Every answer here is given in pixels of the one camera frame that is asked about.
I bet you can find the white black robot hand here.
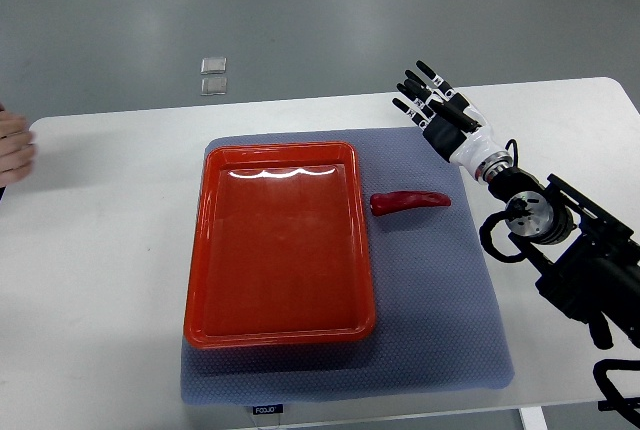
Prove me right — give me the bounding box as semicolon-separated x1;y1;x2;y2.
392;60;516;184

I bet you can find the person's hand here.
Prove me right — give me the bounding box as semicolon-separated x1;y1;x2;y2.
0;106;36;188

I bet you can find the red pepper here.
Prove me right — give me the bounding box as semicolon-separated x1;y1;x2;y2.
369;191;451;217

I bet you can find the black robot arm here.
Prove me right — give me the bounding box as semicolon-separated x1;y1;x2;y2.
479;140;639;350

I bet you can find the red plastic tray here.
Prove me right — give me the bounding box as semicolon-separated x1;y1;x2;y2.
183;141;376;350

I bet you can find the blue-grey textured mat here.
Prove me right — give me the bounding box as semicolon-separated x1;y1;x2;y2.
181;127;514;406

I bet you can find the upper metal floor plate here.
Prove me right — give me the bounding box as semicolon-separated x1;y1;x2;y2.
200;56;227;75

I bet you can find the white table leg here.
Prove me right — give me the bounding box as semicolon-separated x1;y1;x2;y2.
518;406;548;430

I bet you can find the black table control panel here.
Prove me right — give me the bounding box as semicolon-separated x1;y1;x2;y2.
597;398;640;412

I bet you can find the black cable loop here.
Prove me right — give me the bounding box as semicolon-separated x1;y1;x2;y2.
592;359;640;427

